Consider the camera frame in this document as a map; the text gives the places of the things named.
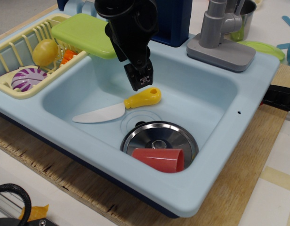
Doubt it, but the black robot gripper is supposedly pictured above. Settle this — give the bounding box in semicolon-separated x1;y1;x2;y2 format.
94;0;159;91

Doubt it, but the green plastic cutting board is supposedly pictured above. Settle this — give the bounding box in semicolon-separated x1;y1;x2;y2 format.
51;13;116;59

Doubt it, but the wooden base board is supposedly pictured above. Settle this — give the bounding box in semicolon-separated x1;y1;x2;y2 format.
0;4;290;226

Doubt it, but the dark blue plastic box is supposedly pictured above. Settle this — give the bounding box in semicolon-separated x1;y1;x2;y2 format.
57;0;193;47

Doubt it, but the silver metal pot lid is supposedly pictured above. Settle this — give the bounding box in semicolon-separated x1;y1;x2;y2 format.
120;121;199;169

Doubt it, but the orange toy carrot piece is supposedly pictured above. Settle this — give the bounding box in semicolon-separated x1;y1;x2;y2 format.
59;49;77;67

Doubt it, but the grey toy faucet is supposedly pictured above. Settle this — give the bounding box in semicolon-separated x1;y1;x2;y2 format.
186;0;256;73

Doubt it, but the light blue toy sink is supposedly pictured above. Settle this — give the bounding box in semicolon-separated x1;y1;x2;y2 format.
0;41;280;218

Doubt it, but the red plastic cup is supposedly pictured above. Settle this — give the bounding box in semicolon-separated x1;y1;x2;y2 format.
131;148;185;173

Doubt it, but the yellow toy lemon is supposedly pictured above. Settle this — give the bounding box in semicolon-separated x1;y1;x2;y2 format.
32;39;58;67

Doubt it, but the cream plastic dish rack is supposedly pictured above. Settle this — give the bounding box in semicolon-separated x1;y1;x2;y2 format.
0;13;87;99

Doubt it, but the purple white toy cabbage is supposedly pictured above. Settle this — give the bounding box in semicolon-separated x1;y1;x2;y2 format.
11;67;47;92

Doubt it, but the green plastic plate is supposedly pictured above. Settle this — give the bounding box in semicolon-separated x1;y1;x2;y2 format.
237;41;285;62

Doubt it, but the silver metal pot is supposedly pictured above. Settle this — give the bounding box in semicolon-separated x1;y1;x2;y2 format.
226;0;257;42

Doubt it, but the black clamp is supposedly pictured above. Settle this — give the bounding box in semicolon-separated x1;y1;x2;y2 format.
261;85;290;112

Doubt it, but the blue plastic utensil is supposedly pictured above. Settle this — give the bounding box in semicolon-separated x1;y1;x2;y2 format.
282;16;290;27

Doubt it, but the orange tape piece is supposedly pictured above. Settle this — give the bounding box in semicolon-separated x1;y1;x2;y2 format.
27;204;49;222

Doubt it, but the yellow handled toy knife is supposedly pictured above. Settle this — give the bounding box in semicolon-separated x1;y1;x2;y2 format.
72;88;161;123

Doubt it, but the black cable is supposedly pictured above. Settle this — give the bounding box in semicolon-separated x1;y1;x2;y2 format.
0;183;32;226

